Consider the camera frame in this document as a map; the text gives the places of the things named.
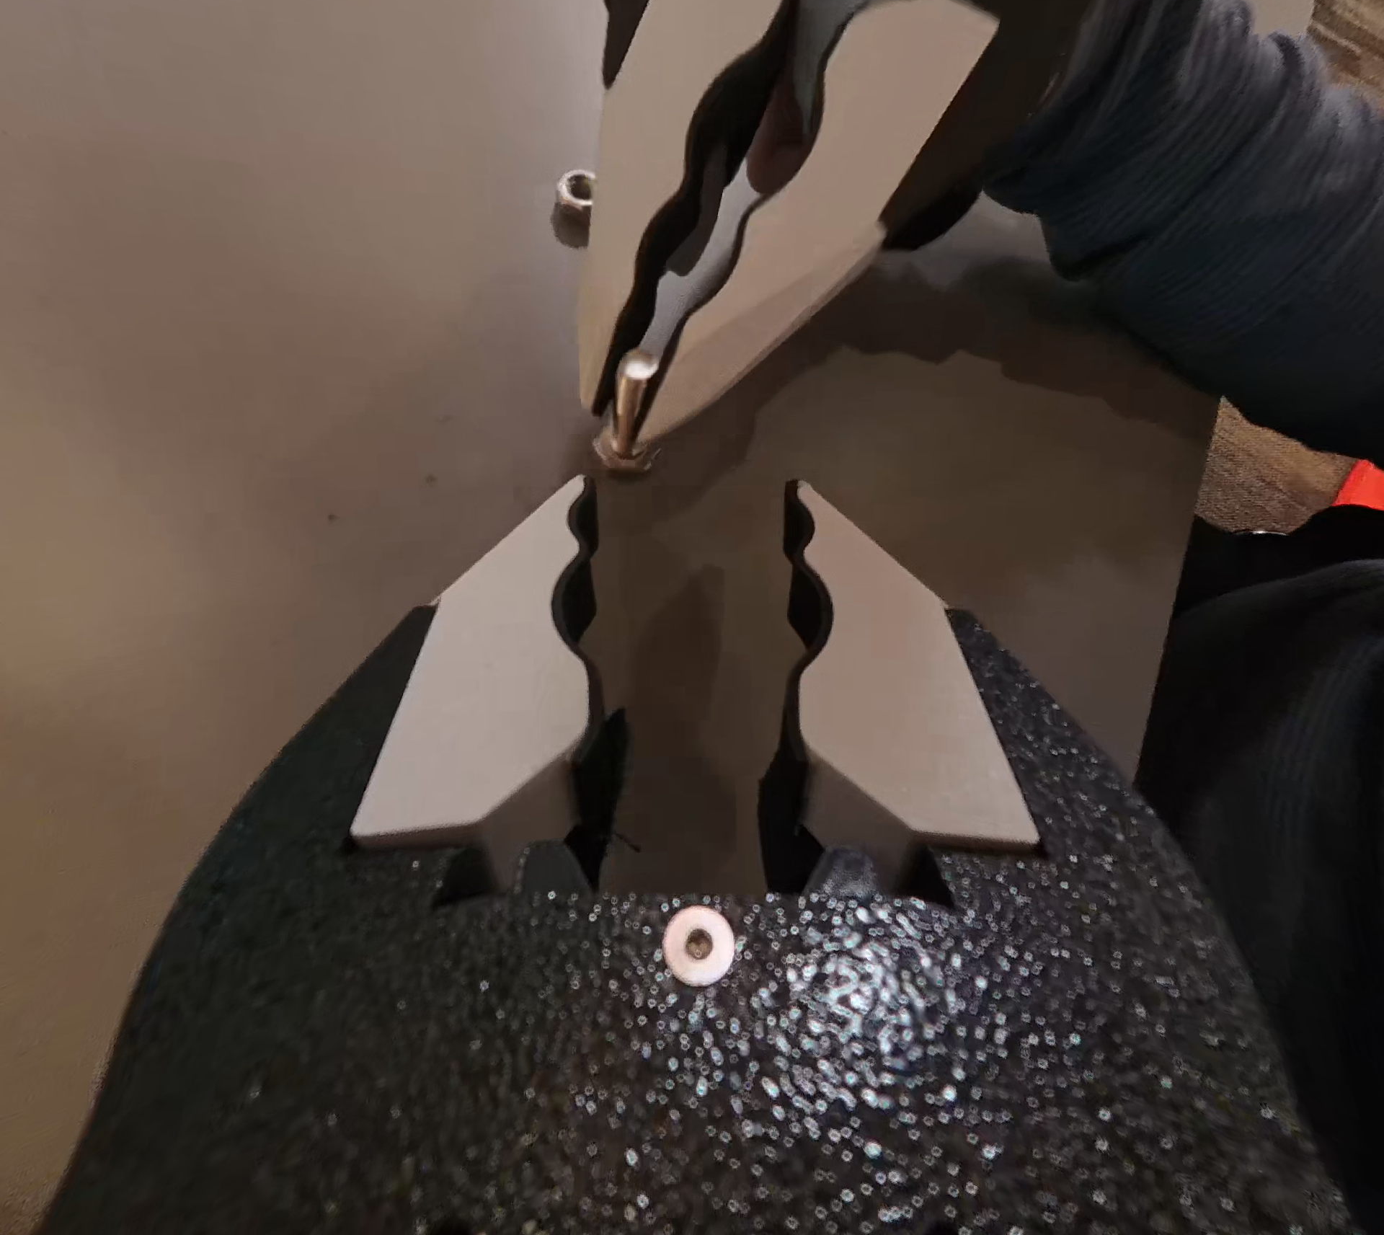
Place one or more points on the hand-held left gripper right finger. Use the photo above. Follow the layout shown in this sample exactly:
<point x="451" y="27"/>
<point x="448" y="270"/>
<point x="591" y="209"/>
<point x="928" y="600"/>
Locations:
<point x="908" y="727"/>

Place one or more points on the small orange object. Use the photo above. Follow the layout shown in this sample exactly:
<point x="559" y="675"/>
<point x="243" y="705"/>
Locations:
<point x="1362" y="487"/>

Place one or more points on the person's torso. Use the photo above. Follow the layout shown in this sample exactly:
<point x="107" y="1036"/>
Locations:
<point x="1275" y="824"/>

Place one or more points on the silver hex bolt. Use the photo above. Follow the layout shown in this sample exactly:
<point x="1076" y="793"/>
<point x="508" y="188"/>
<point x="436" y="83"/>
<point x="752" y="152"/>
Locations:
<point x="632" y="382"/>

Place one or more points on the silver hex nut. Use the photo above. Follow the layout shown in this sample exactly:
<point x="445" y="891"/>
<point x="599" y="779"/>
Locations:
<point x="562" y="209"/>

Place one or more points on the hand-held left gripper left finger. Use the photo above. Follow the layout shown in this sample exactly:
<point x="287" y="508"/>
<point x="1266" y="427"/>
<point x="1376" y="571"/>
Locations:
<point x="476" y="717"/>

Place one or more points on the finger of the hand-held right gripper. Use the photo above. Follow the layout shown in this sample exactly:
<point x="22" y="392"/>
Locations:
<point x="864" y="154"/>
<point x="670" y="68"/>

